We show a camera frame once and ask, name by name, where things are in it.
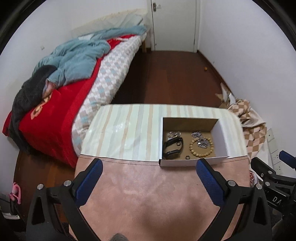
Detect white door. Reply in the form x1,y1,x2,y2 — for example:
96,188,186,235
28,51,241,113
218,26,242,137
151,0,200,52

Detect cardboard box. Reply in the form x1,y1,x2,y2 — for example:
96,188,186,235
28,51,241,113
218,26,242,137
159,117,230,168

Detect wooden bead bracelet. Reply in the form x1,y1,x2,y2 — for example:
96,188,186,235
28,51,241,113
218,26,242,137
189,137,214,158

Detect white wall socket strip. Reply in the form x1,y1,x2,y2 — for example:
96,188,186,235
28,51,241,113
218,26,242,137
266,128,285,175

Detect pink plastic object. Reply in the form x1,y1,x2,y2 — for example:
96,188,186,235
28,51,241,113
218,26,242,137
9,182,22,204

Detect beige checkered cloth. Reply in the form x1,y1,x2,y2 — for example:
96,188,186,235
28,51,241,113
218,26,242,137
228,99,267,160

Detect pink suede mat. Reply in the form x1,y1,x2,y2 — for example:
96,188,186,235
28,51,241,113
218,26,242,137
68,155,251,241

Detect bed with red blanket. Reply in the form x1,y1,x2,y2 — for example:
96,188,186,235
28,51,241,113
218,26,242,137
2,35,131,168

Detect striped tablecloth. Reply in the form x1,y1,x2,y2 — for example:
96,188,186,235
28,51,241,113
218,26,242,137
80,104,248,161

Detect dark grey fuzzy blanket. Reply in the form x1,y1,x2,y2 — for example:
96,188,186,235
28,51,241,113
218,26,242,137
9,65,57,153

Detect black fitness band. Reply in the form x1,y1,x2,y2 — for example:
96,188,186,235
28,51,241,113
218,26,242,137
163,137,184,160

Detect light blue quilt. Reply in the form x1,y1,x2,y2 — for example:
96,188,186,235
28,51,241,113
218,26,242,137
32,25,147,86

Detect checkered bed sheet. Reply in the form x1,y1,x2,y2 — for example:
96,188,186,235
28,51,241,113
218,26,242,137
71,36,142,154

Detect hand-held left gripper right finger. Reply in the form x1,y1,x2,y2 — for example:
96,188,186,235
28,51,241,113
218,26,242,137
196,158,273,241

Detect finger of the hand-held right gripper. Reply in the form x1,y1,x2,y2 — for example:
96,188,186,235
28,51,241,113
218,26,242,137
278,150,296,167
250,157,278,183

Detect wooden bed frame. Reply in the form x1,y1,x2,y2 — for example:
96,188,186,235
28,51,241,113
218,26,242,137
141,27,153,52

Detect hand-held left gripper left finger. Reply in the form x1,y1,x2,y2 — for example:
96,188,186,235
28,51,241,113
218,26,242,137
26,158,104,241

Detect thick silver chain bracelet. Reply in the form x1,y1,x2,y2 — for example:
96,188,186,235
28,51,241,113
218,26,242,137
195,138,212,149

